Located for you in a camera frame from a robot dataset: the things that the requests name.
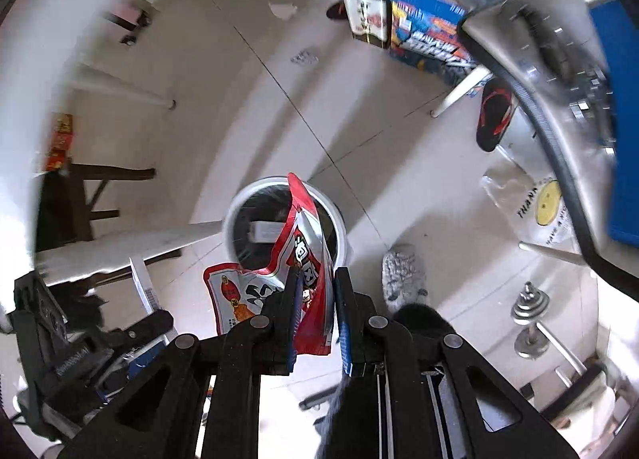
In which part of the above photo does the dark wooden stool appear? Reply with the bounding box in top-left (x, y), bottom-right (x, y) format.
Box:
top-left (34, 160), bottom-right (157, 246)

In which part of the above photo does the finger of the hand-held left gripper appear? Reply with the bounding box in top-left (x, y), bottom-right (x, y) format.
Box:
top-left (112, 310), bottom-right (175, 379)

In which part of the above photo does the red and black flip-flop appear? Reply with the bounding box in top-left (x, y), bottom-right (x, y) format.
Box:
top-left (476, 77), bottom-right (518, 154)

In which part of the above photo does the grey slipper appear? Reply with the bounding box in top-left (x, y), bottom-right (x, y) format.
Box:
top-left (381, 243), bottom-right (431, 311)

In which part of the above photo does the white printed paper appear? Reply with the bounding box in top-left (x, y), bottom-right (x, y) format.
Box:
top-left (129, 256), bottom-right (167, 316)

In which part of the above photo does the black and white box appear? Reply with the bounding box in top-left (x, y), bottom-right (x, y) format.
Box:
top-left (338, 0), bottom-right (400, 49)

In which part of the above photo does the white board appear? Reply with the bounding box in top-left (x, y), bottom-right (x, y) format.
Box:
top-left (36, 221), bottom-right (223, 286)

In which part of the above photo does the metal dumbbell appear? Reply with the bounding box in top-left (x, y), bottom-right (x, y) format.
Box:
top-left (510, 281), bottom-right (590, 376)

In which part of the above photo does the blue printed cardboard box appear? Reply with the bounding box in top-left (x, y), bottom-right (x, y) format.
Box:
top-left (388, 0), bottom-right (496, 87)

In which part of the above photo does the red snack bag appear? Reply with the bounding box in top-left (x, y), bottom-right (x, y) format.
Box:
top-left (203, 172), bottom-right (336, 356)

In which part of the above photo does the blue board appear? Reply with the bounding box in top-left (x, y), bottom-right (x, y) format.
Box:
top-left (588, 0), bottom-right (639, 246)

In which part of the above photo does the white bin with black liner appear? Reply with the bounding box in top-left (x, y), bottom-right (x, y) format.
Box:
top-left (222, 176), bottom-right (349, 276)

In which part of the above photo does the white table with black edge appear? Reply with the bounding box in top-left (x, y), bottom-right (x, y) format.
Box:
top-left (456, 0), bottom-right (639, 301)

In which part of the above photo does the person's dark trouser leg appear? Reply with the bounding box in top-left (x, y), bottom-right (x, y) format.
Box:
top-left (318, 303), bottom-right (452, 459)

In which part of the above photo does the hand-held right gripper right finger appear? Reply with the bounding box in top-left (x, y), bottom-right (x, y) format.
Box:
top-left (334, 266), bottom-right (575, 459)

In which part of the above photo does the clear plastic bag yellow face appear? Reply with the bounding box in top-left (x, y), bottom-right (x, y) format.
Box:
top-left (480, 164), bottom-right (582, 253)

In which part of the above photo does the white table leg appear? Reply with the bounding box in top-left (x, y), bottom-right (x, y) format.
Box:
top-left (430, 64), bottom-right (494, 119)
top-left (62, 64), bottom-right (177, 111)

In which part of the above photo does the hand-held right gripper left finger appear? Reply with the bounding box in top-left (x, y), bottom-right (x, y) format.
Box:
top-left (60, 269), bottom-right (301, 459)

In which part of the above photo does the red and yellow box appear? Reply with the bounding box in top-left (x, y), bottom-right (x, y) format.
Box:
top-left (44, 112), bottom-right (75, 173)

